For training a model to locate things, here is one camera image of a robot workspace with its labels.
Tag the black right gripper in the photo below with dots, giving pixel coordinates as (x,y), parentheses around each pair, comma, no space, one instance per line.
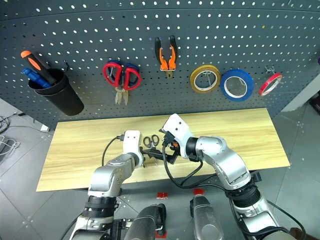
(171,143)

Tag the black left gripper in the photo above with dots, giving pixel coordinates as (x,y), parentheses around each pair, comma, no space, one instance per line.
(144,153)

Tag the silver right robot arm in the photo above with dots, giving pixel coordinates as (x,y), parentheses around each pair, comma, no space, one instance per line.
(225,160)

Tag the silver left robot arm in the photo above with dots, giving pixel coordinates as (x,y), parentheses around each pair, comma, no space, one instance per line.
(110,175)

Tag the yellow tape roll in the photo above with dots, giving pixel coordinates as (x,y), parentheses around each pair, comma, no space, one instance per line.
(193,80)

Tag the blue tape roll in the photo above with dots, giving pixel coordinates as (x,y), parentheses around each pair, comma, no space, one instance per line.
(249,86)

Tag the red tape roll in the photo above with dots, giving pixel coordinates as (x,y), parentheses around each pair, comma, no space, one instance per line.
(262,90)

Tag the black pegboard hook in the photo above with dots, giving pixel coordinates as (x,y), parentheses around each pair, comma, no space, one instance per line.
(66,65)

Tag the dark grey perforated pegboard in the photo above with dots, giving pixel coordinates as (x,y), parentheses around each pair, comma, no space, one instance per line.
(175,25)

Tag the silver pegboard hook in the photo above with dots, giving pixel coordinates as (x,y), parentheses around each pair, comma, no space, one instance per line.
(270,69)

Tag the red floor marker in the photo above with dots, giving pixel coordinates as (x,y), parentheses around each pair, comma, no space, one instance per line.
(198,191)
(161,234)
(162,195)

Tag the dark grey rounded shape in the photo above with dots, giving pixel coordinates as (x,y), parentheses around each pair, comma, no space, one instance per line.
(147,222)

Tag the orange and black pliers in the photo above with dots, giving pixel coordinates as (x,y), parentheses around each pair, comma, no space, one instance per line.
(163,62)

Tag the black cup holder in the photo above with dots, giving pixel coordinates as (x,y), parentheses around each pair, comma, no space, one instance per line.
(62,100)

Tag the orange and black screwdriver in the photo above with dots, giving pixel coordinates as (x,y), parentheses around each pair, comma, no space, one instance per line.
(37,63)

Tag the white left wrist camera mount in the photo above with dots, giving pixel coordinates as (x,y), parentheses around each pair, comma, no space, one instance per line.
(132,145)

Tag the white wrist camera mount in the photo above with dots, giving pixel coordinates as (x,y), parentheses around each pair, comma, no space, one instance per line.
(132,145)
(177,127)

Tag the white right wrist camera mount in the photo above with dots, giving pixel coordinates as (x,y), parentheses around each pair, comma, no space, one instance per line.
(177,127)

